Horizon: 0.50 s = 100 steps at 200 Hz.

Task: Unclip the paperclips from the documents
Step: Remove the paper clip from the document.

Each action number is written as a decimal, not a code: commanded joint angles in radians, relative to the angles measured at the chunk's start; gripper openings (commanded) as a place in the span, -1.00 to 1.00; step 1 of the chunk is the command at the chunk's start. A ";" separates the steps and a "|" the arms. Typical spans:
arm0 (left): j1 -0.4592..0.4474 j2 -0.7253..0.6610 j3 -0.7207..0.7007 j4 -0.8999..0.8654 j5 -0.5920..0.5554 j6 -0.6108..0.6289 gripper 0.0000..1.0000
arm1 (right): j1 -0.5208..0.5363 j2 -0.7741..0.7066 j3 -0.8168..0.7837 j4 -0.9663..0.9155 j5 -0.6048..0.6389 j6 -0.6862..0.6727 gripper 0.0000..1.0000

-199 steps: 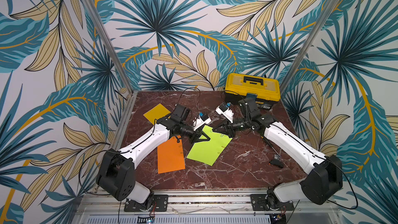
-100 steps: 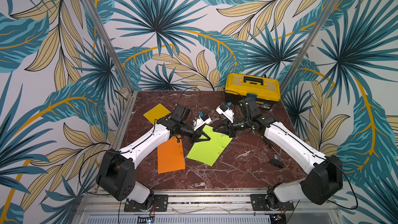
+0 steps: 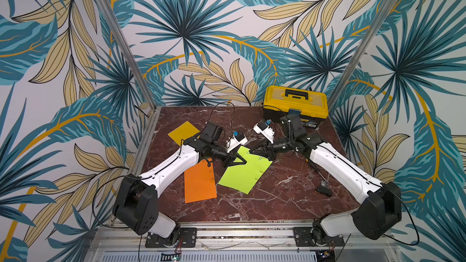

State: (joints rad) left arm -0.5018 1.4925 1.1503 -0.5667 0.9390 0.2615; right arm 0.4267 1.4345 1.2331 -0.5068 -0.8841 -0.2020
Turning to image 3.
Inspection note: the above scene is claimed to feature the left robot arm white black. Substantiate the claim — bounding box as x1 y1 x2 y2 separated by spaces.
112 122 247 245

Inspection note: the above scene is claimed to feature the yellow black toolbox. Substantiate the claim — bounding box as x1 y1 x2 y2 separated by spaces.
263 86 329 129

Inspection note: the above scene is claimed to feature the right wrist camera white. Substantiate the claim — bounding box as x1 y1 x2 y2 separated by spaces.
253 120 275 144

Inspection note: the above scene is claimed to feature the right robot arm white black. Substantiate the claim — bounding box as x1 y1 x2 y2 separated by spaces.
250 114 402 245

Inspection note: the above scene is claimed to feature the yellow paper sheet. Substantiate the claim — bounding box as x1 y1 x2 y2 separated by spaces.
168 121 200 146

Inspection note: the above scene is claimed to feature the green paper sheet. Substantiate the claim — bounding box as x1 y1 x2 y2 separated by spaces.
218 146 272 194

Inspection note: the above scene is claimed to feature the orange paper sheet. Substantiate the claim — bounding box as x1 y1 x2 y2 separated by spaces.
184 160 217 204

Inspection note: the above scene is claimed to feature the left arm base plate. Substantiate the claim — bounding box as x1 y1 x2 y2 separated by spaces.
145 227 197 249

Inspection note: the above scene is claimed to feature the aluminium front rail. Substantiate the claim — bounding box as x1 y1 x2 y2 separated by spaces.
85 221 398 254

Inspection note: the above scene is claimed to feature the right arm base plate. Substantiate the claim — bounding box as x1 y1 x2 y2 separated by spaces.
292 227 345 247

